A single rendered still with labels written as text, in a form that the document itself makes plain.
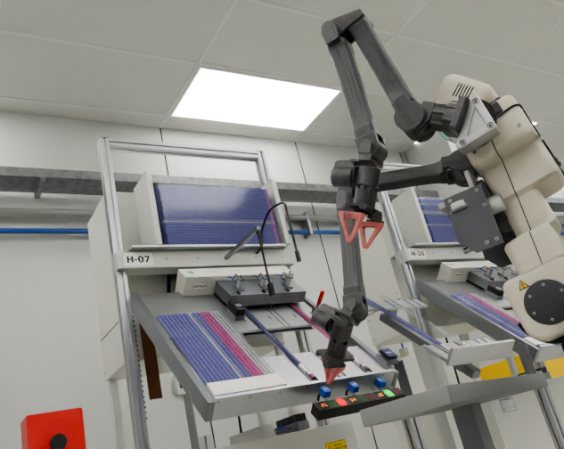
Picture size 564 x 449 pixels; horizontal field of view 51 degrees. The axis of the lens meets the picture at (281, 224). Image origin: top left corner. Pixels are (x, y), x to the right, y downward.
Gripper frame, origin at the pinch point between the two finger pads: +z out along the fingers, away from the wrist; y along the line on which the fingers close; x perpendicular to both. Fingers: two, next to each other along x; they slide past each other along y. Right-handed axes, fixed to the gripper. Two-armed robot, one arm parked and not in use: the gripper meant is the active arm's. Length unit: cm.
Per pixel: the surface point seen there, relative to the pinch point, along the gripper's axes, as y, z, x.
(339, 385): -7.5, 4.3, -2.7
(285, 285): -19, -2, -62
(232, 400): 30.6, 4.2, -1.9
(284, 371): 6.6, 4.6, -13.7
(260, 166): -29, -37, -118
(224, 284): 5, -1, -66
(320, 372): -4.9, 4.3, -10.3
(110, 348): 39, 38, -88
